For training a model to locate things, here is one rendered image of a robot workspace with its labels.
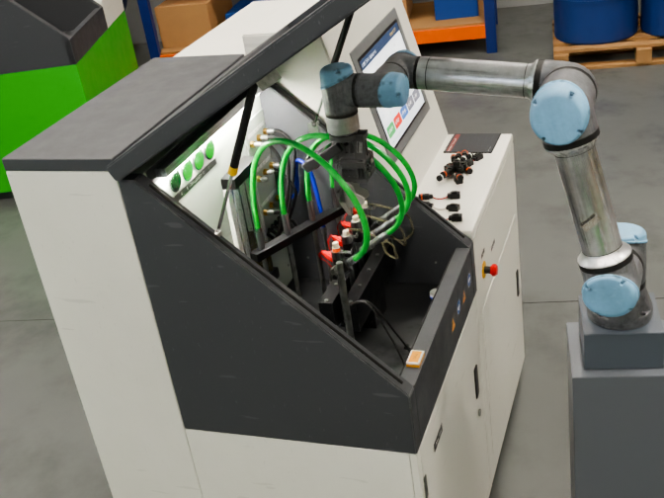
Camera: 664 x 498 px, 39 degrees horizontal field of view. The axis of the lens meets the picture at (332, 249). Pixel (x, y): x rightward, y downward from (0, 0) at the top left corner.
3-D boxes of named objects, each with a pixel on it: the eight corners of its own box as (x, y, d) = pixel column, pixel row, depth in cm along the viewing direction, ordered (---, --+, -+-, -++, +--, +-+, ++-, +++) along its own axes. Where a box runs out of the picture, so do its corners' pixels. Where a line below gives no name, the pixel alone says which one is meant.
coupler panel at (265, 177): (274, 232, 254) (254, 125, 239) (263, 232, 255) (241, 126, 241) (290, 211, 264) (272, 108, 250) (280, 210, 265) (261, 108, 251)
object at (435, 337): (421, 443, 209) (414, 385, 201) (402, 441, 210) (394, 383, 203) (474, 297, 259) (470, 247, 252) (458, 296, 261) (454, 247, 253)
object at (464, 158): (469, 188, 278) (468, 171, 276) (435, 187, 282) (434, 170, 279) (484, 157, 297) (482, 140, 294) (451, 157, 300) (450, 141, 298)
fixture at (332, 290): (364, 355, 235) (356, 303, 228) (326, 352, 239) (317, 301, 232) (398, 286, 263) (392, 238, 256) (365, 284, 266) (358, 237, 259)
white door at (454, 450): (448, 656, 239) (422, 450, 207) (439, 655, 240) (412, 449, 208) (492, 482, 292) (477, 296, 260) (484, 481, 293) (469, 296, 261)
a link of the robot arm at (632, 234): (649, 266, 221) (650, 215, 215) (643, 295, 211) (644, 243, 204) (597, 263, 226) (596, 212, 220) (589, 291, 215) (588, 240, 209)
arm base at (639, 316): (648, 294, 228) (649, 260, 224) (657, 329, 215) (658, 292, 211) (584, 297, 232) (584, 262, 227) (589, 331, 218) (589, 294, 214)
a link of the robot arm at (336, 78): (348, 71, 200) (311, 72, 203) (354, 120, 205) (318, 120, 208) (360, 59, 206) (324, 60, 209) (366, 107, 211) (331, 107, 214)
